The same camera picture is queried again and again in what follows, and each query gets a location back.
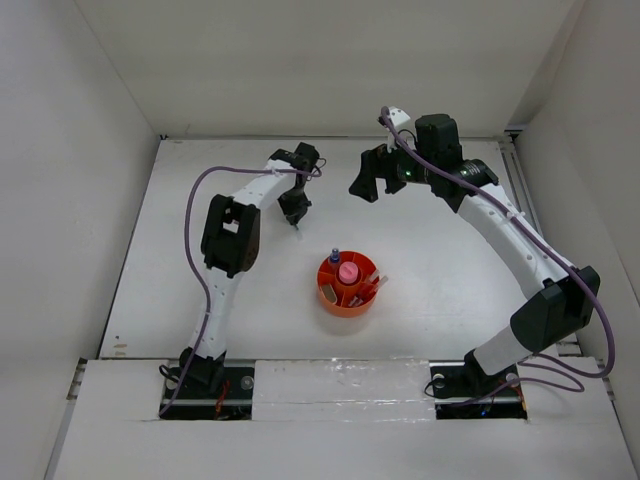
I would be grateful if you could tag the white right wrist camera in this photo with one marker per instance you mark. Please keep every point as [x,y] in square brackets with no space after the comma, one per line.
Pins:
[394,120]

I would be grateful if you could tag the pink-capped patterned bottle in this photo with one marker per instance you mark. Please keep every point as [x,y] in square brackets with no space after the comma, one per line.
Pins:
[348,273]

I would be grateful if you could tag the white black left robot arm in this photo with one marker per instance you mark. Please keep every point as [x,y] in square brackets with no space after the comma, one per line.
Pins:
[230,246]

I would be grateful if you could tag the aluminium rail at table edge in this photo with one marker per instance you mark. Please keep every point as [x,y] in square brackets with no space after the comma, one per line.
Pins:
[516,177]

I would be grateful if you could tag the dark red orange-tipped pen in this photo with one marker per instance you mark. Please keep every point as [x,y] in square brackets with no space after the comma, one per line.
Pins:
[375,286]

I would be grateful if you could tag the orange round organizer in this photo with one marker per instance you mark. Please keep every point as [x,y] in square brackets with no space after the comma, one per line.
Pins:
[328,274]

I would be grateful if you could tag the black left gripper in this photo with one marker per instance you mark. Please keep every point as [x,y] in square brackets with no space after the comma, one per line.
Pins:
[296,212]

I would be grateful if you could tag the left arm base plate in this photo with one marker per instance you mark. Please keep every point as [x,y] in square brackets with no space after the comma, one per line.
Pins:
[232,401]

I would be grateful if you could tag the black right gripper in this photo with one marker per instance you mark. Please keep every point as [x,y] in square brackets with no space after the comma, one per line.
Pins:
[377,163]

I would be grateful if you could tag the pink white mini stapler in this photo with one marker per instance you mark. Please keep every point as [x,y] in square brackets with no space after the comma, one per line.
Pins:
[329,293]

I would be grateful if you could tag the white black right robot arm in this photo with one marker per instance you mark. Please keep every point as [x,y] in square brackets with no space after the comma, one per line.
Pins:
[559,296]

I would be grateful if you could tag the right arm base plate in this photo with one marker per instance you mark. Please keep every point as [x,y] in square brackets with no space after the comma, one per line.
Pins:
[456,398]

